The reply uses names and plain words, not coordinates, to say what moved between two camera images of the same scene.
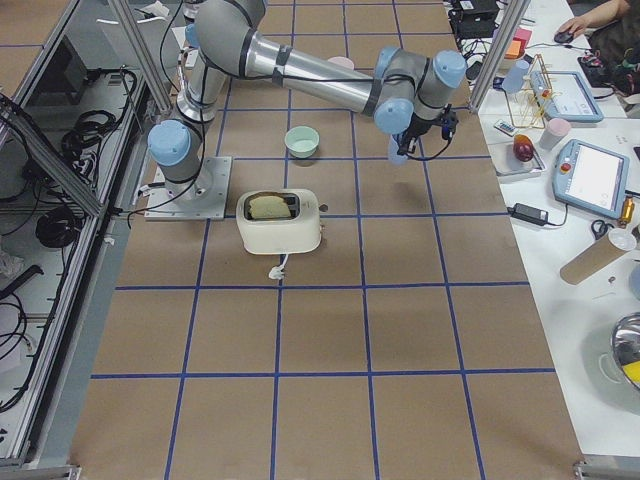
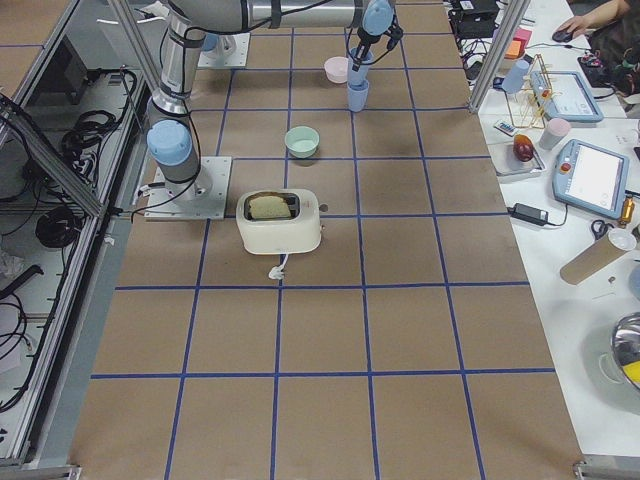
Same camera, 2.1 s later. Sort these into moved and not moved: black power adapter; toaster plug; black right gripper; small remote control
Moved: black right gripper
Not moved: toaster plug; black power adapter; small remote control
